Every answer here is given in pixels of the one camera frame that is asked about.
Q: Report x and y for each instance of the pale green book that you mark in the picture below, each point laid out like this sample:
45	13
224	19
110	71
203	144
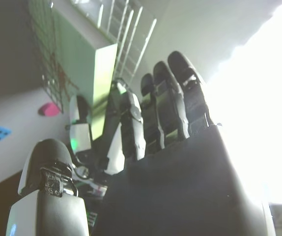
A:
82	61

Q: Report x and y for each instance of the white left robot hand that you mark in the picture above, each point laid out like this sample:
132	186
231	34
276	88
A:
170	191

